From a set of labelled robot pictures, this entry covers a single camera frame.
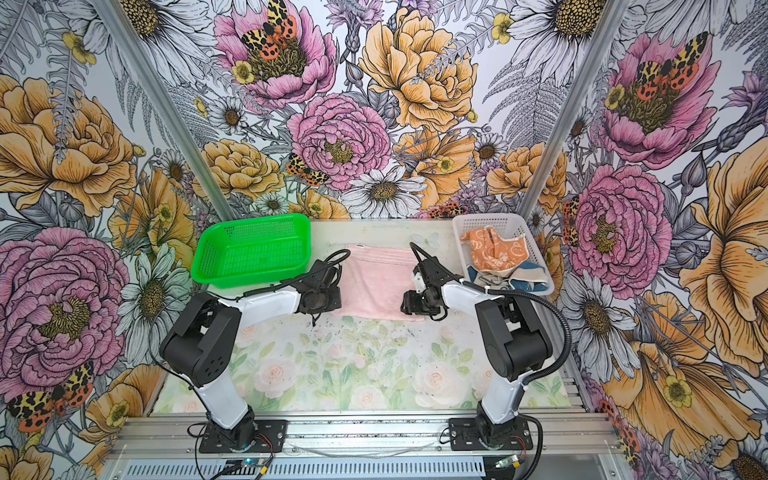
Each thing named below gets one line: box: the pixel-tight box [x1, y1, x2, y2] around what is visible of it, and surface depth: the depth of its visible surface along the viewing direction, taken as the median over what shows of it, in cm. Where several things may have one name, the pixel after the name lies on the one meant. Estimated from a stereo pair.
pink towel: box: [333, 244, 425, 321], surface depth 104 cm
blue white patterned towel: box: [467, 259, 550, 292], surface depth 93 cm
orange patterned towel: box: [460, 225, 529, 272], surface depth 107 cm
